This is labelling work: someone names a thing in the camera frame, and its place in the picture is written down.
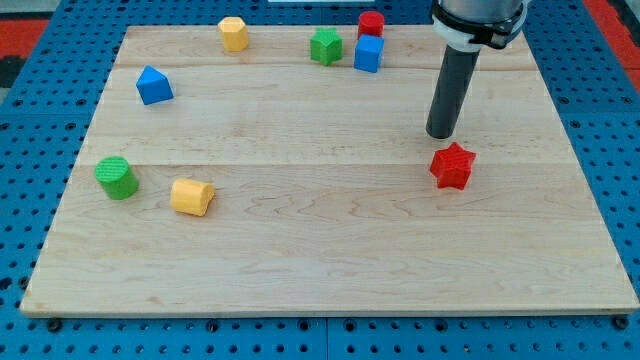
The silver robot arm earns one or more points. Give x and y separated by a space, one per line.
469 25

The wooden board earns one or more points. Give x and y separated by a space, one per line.
324 203

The yellow rounded block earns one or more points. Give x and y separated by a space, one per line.
191 196

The red star block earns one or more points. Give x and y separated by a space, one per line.
452 166

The green star block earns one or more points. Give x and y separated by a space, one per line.
326 46

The blue cube block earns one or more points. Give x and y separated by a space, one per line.
368 53

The red cylinder block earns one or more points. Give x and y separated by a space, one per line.
371 23

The yellow hexagonal block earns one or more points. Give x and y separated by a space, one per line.
234 34

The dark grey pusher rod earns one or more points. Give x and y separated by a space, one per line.
453 81

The blue triangular block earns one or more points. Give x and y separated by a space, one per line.
153 86

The green cylinder block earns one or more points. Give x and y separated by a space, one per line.
115 176

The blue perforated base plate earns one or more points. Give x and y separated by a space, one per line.
48 110

